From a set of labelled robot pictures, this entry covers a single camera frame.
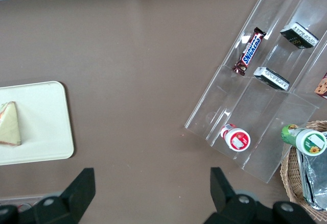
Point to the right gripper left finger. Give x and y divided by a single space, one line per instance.
74 198

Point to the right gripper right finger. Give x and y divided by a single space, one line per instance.
224 201

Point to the triangular sandwich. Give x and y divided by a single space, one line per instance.
10 124

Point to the small tan wicker basket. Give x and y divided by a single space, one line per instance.
290 178

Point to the cream plastic tray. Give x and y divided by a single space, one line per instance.
46 122

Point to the clear acrylic bottle rack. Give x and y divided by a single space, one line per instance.
25 199

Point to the red yogurt drink bottle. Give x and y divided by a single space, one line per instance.
237 139

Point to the silver foil pack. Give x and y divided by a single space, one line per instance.
315 183

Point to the clear acrylic stepped display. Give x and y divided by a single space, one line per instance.
255 111

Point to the green yogurt drink bottle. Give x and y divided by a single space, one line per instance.
310 141

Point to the black chocolate box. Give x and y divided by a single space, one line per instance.
299 36
272 79

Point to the chocolate chip cookie box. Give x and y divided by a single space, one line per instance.
322 87

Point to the Snickers bar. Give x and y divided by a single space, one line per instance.
250 51

